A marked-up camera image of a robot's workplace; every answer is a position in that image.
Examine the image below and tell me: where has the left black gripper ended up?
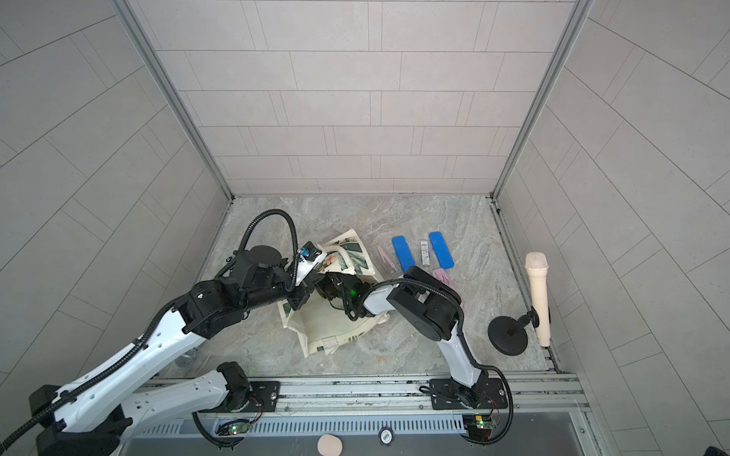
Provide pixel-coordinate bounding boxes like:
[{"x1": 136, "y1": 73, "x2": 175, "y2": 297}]
[{"x1": 243, "y1": 257, "x2": 331, "y2": 312}]

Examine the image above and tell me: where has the clear case with pink compass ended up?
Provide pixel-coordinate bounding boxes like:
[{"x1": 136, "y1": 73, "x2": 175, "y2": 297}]
[{"x1": 376, "y1": 245, "x2": 398, "y2": 274}]

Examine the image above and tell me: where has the cream canvas tote bag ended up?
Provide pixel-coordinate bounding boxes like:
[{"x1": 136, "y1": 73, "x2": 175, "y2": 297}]
[{"x1": 277, "y1": 229, "x2": 389, "y2": 357}]

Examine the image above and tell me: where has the blue plastic case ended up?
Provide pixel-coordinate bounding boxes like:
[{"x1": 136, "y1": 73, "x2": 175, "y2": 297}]
[
  {"x1": 392, "y1": 236, "x2": 416, "y2": 273},
  {"x1": 429, "y1": 232, "x2": 454, "y2": 269}
]

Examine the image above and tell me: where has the pink plastic case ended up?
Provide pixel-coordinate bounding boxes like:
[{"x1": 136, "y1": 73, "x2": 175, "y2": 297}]
[{"x1": 432, "y1": 268, "x2": 454, "y2": 288}]

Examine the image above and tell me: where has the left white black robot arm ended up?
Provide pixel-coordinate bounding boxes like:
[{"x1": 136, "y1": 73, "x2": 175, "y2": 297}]
[{"x1": 30, "y1": 242, "x2": 326, "y2": 455}]

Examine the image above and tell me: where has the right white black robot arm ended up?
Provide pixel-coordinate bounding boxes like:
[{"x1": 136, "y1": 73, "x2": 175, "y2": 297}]
[{"x1": 316, "y1": 266, "x2": 489, "y2": 409}]

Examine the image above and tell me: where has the round black white button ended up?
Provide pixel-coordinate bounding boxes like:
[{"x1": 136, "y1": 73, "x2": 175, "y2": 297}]
[{"x1": 378, "y1": 427, "x2": 395, "y2": 447}]

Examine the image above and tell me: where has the left green circuit board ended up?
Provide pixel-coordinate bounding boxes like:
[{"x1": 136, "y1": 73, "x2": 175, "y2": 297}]
[{"x1": 217, "y1": 419, "x2": 254, "y2": 436}]

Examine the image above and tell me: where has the green circuit board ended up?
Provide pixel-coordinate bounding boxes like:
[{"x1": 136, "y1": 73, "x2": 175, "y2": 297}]
[
  {"x1": 217, "y1": 419, "x2": 254, "y2": 436},
  {"x1": 462, "y1": 415, "x2": 498, "y2": 442}
]

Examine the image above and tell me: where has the round beige disc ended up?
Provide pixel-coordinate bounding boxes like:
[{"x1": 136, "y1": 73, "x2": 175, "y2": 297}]
[{"x1": 317, "y1": 434, "x2": 343, "y2": 456}]

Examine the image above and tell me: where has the beige microphone on stand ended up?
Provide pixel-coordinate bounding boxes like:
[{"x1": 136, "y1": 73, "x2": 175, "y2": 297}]
[{"x1": 488, "y1": 252, "x2": 551, "y2": 356}]

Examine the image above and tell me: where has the right green circuit board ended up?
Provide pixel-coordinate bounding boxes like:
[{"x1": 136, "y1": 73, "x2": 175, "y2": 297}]
[{"x1": 462, "y1": 415, "x2": 498, "y2": 442}]

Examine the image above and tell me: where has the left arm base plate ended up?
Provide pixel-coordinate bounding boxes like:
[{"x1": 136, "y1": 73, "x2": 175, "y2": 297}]
[{"x1": 202, "y1": 381, "x2": 281, "y2": 413}]

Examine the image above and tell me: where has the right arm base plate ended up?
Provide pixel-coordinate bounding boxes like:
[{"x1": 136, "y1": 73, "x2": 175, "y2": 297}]
[{"x1": 419, "y1": 375, "x2": 509, "y2": 410}]

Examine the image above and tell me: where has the aluminium rail frame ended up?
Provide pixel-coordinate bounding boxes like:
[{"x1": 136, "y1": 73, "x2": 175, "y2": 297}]
[{"x1": 134, "y1": 372, "x2": 601, "y2": 455}]

